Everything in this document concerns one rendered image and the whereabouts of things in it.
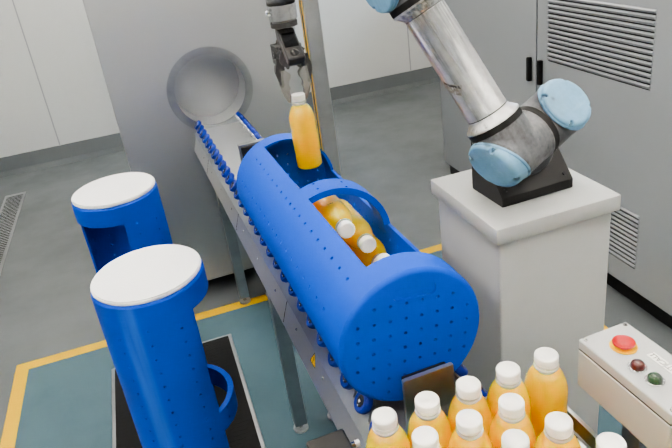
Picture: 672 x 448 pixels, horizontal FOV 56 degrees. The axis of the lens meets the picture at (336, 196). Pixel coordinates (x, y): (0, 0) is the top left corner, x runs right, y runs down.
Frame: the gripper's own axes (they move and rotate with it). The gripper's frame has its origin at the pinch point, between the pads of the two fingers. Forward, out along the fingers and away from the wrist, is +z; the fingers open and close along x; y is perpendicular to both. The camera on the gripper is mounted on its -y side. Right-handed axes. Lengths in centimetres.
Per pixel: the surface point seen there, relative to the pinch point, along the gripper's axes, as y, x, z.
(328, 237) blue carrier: -54, 13, 14
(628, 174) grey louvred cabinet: 31, -144, 74
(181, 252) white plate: -8, 40, 32
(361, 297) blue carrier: -76, 14, 15
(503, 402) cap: -99, 2, 25
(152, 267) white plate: -12, 48, 32
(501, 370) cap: -93, -2, 25
